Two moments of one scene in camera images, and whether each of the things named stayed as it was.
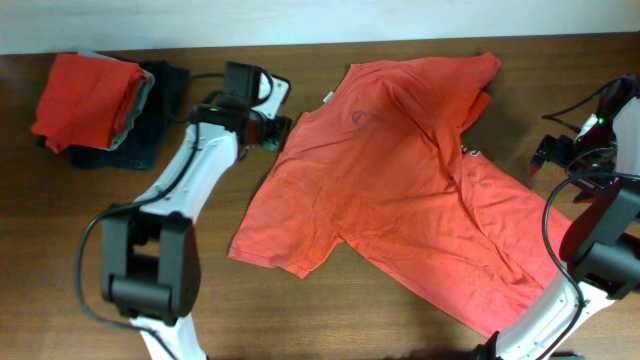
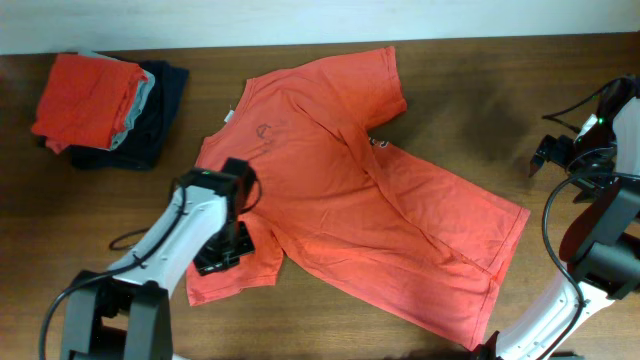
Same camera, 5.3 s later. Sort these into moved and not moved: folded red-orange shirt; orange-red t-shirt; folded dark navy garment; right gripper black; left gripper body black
Moved: left gripper body black; orange-red t-shirt
Not moved: right gripper black; folded dark navy garment; folded red-orange shirt
